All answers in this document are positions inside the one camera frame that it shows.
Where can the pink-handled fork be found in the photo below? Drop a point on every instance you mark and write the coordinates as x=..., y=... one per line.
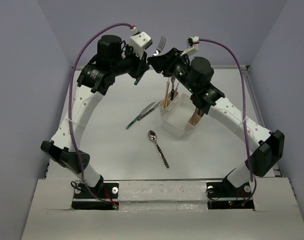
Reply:
x=176, y=89

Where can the black-handled fork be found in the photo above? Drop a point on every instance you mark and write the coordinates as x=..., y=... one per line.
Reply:
x=172, y=89

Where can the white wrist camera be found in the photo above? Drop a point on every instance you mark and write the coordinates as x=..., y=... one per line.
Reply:
x=192, y=46
x=140, y=43

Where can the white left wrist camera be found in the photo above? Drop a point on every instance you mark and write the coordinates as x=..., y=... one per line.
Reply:
x=140, y=43

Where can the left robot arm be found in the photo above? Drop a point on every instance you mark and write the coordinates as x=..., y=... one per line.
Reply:
x=114, y=57

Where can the orange chopstick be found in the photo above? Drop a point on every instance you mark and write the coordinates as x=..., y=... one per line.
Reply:
x=167, y=95

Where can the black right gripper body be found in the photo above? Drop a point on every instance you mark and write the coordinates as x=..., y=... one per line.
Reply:
x=177, y=67

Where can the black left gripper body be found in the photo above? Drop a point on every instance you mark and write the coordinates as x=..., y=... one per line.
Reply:
x=131, y=64

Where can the black-handled knife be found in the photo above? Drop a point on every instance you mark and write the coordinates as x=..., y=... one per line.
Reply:
x=149, y=111

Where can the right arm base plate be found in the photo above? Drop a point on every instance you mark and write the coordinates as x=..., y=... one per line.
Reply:
x=220, y=198

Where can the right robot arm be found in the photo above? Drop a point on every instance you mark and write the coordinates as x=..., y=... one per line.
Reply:
x=266, y=147

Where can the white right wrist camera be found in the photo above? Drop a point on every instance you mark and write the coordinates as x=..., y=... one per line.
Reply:
x=192, y=46

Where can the white utensil caddy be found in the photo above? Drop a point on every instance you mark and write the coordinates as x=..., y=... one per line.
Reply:
x=179, y=118

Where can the teal-handled fork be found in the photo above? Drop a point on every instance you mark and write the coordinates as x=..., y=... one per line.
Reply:
x=157, y=51

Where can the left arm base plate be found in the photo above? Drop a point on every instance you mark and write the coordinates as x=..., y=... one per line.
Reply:
x=106, y=200

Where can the teal-handled knife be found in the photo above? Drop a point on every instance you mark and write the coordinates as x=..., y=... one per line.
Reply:
x=141, y=113

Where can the white chopstick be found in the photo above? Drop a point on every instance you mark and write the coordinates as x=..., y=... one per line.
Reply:
x=168, y=97

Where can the black-handled spoon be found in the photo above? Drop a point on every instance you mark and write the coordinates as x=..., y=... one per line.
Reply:
x=153, y=138

